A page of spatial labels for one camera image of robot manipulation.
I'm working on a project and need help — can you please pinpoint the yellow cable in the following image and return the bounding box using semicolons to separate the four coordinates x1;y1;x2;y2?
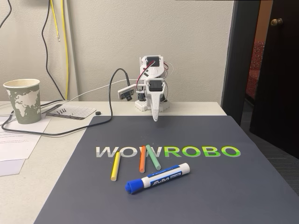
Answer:
50;0;61;42

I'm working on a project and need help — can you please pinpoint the thin white cable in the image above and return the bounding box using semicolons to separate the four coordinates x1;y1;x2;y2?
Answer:
0;79;138;117

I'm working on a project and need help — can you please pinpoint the yellow chalk stick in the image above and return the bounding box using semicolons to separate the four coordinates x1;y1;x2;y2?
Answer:
110;151;121;182

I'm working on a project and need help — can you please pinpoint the green chalk stick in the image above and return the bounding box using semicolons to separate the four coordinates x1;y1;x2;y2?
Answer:
145;144;162;170

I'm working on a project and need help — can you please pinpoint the black camera cable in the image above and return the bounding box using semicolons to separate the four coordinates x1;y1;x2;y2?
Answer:
1;68;131;136

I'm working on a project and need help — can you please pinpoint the blank white paper sheet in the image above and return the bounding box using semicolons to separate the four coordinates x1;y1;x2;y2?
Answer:
0;158;26;177

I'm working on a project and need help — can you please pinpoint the orange chalk stick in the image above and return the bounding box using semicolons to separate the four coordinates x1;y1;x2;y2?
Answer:
139;146;147;174

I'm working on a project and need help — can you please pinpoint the white printed paper sheet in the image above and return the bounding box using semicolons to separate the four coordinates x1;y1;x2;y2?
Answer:
0;116;52;162

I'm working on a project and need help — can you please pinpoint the paper cup world map print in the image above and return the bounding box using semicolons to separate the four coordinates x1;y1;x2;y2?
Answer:
3;78;42;125

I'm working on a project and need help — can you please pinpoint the dark grey door frame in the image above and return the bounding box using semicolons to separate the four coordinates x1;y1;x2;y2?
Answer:
221;0;261;126

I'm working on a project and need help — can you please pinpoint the blue dry erase marker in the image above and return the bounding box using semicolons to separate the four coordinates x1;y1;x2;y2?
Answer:
125;162;190;195

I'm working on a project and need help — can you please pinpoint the white gripper camera box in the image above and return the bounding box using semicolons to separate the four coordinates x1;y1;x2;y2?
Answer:
117;84;136;102

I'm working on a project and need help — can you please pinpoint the dark grey WOWROBO mat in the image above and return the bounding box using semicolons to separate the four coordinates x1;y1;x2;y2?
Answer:
34;115;299;224

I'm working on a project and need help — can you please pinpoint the dark wooden door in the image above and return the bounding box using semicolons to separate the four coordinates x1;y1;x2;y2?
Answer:
249;0;299;160

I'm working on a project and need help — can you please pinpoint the black wall cable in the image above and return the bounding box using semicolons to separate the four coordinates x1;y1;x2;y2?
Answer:
0;0;12;28
41;0;66;101

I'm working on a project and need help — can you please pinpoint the lined notepad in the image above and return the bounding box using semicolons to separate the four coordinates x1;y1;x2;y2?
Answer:
44;104;97;120

